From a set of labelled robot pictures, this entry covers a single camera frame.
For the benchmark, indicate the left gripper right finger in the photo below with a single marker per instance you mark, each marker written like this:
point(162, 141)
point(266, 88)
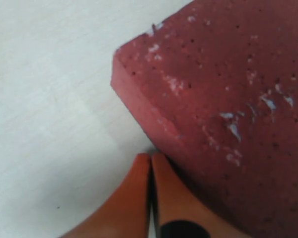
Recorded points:
point(179, 214)

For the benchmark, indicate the red brick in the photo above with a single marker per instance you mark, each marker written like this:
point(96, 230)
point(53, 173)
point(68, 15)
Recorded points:
point(215, 87)

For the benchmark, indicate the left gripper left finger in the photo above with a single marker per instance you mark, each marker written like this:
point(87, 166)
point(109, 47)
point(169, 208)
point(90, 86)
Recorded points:
point(125, 214)

